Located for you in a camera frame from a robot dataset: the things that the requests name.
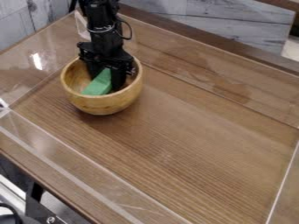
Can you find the green rectangular block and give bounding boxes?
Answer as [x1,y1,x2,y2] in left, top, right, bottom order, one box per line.
[82,68,113,95]

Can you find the clear acrylic tray wall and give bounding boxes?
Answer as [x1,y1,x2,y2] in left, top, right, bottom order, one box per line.
[0,107,191,224]

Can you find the clear acrylic corner bracket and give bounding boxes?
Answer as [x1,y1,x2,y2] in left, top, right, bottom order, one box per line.
[75,10,91,41]

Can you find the brown wooden bowl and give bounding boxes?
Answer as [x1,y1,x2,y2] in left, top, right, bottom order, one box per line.
[61,58,145,116]

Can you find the black cable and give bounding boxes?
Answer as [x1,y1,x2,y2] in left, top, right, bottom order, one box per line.
[0,202,22,224]

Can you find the black metal table leg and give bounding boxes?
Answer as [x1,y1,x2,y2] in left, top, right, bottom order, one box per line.
[26,183,61,224]

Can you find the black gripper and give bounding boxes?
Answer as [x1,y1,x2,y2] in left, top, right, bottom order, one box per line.
[78,27,134,91]

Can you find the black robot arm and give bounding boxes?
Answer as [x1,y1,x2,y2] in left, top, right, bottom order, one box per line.
[78,0,135,91]

